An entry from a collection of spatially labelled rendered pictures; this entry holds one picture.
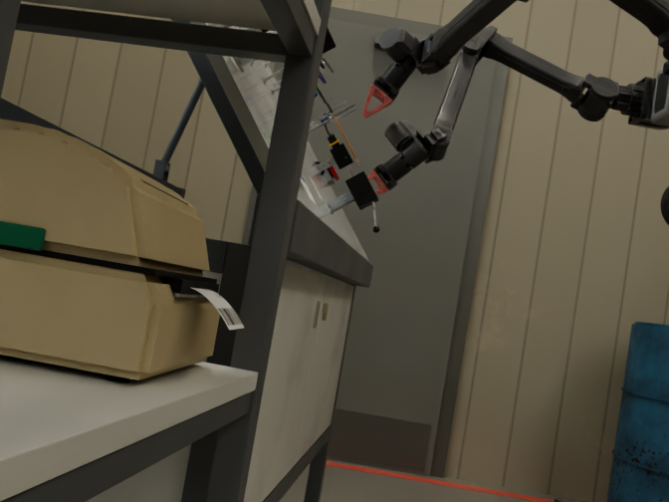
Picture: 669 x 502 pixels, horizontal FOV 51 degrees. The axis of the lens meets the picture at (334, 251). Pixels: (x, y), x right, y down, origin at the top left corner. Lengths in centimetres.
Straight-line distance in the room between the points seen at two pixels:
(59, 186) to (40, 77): 325
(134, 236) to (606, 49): 346
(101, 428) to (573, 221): 332
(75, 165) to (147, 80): 309
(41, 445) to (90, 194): 25
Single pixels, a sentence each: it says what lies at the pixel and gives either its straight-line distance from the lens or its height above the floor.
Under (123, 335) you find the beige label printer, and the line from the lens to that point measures 56.
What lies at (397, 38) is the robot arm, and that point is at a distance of 177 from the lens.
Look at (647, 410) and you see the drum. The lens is 317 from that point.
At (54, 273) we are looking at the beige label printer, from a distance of 58.
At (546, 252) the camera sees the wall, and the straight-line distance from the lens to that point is 358.
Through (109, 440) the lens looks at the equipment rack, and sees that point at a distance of 44.
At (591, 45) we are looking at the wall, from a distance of 386.
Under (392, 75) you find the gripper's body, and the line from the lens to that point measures 181.
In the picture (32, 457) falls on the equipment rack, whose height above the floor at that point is 66.
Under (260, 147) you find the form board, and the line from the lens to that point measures 89.
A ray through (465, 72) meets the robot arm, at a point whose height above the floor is 144.
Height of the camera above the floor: 75
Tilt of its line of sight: 4 degrees up
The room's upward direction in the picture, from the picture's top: 10 degrees clockwise
